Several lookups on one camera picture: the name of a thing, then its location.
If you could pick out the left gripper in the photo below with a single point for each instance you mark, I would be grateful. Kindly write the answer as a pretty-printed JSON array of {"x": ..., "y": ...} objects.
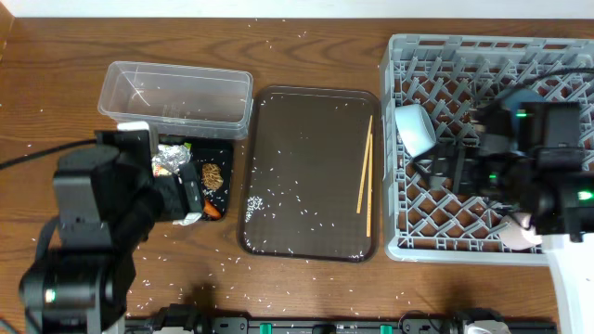
[{"x": 187, "y": 191}]

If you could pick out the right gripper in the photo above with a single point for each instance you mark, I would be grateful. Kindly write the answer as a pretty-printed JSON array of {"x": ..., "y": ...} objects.
[{"x": 445, "y": 168}]

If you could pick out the yellow green snack wrapper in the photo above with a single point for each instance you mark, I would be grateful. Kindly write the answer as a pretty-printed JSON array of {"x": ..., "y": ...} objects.
[{"x": 169, "y": 158}]

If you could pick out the orange carrot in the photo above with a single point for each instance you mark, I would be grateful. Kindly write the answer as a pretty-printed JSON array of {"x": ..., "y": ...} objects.
[{"x": 210, "y": 211}]

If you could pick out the brown food scrap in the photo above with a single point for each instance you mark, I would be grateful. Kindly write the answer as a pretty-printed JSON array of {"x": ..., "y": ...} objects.
[{"x": 211, "y": 176}]

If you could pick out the light blue rice bowl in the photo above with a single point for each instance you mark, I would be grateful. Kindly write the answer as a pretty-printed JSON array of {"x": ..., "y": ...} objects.
[{"x": 415, "y": 128}]

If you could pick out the pink cup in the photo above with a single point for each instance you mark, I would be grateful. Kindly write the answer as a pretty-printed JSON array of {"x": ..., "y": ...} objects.
[{"x": 517, "y": 233}]

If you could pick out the wooden chopstick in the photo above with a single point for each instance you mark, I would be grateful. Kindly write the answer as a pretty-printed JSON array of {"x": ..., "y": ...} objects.
[
  {"x": 369, "y": 197},
  {"x": 364, "y": 166}
]

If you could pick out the white tissue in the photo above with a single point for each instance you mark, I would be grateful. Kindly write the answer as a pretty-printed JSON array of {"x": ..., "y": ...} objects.
[{"x": 189, "y": 219}]

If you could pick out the dark blue plate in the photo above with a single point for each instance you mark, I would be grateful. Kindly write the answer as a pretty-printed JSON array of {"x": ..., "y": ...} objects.
[{"x": 514, "y": 102}]

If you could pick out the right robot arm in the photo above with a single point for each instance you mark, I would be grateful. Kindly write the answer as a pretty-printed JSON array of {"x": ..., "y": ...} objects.
[{"x": 530, "y": 158}]

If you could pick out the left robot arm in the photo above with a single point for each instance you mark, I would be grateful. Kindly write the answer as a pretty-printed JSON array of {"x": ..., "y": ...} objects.
[{"x": 108, "y": 201}]

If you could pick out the grey dishwasher rack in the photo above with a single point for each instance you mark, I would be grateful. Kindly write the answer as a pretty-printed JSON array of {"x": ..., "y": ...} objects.
[{"x": 450, "y": 75}]

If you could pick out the black plastic tray bin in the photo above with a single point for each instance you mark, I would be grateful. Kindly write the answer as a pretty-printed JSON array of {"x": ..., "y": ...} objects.
[{"x": 203, "y": 151}]

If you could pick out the clear plastic container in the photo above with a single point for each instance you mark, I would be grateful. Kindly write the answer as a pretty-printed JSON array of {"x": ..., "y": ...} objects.
[{"x": 179, "y": 100}]

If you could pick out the brown serving tray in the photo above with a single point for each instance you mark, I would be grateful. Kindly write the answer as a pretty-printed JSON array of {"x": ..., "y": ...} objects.
[{"x": 304, "y": 165}]

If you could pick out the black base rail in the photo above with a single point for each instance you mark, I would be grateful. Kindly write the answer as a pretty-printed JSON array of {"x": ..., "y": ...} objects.
[{"x": 178, "y": 318}]

